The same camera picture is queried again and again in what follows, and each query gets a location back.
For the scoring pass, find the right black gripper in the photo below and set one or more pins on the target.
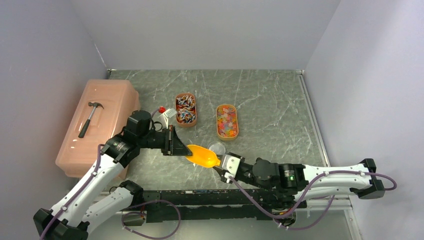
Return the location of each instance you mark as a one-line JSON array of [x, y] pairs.
[[221, 173]]

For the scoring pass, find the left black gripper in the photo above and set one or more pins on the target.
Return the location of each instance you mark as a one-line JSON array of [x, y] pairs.
[[173, 145]]

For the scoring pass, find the orange plastic scoop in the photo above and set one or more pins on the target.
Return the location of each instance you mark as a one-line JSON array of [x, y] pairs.
[[203, 157]]

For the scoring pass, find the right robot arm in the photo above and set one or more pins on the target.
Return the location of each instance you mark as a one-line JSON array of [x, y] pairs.
[[302, 181]]

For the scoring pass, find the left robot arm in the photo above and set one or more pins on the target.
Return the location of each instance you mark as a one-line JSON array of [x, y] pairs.
[[76, 215]]

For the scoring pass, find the tray of wrapped candies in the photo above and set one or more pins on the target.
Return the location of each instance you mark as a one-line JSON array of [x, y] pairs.
[[186, 110]]

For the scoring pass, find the tray of gummy candies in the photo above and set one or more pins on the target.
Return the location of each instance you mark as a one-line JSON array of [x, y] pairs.
[[227, 126]]

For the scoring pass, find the pink plastic storage box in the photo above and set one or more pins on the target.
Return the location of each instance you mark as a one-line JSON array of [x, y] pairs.
[[119, 99]]

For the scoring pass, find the black hammer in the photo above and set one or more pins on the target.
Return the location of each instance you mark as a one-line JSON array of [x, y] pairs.
[[85, 127]]

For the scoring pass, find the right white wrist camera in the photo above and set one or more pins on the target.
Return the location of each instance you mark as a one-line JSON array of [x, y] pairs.
[[229, 163]]

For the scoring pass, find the black base frame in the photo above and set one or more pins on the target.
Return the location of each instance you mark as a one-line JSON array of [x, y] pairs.
[[207, 204]]

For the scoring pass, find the aluminium table rail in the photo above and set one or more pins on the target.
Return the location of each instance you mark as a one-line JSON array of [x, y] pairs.
[[348, 210]]

